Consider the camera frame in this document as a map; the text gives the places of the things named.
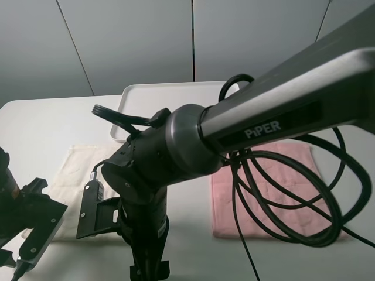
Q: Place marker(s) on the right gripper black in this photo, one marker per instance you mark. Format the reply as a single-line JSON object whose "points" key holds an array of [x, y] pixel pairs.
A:
{"points": [[144, 227]]}

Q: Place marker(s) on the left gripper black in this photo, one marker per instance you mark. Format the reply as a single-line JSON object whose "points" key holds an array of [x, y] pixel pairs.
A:
{"points": [[18, 205]]}

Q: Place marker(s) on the cream white towel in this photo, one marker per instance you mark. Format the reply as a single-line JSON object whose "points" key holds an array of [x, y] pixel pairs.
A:
{"points": [[68, 186]]}

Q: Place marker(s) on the pink towel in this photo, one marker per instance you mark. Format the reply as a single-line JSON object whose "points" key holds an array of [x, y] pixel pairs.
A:
{"points": [[230, 218]]}

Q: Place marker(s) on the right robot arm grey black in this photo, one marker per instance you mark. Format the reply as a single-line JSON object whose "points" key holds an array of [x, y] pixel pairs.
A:
{"points": [[330, 83]]}

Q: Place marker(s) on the white rectangular plastic tray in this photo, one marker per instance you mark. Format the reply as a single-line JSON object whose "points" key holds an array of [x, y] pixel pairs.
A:
{"points": [[145, 100]]}

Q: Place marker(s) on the black cable loops right arm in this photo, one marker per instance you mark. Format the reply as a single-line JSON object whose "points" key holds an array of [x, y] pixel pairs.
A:
{"points": [[323, 204]]}

